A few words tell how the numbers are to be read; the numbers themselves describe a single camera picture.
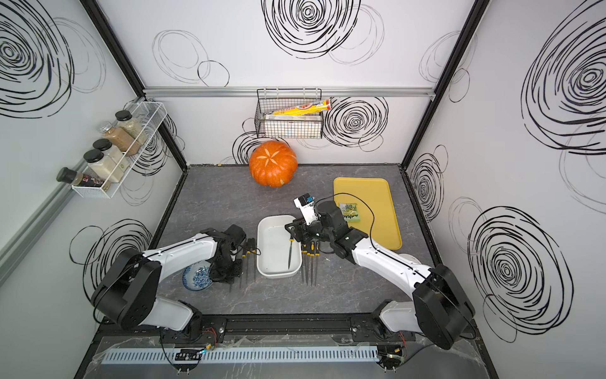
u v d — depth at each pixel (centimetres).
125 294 43
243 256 89
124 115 74
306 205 69
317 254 89
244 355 96
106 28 74
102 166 65
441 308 41
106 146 67
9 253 50
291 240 93
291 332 74
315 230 69
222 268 73
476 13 73
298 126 87
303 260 82
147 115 93
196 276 84
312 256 89
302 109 88
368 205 71
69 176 60
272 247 92
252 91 91
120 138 72
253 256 91
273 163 103
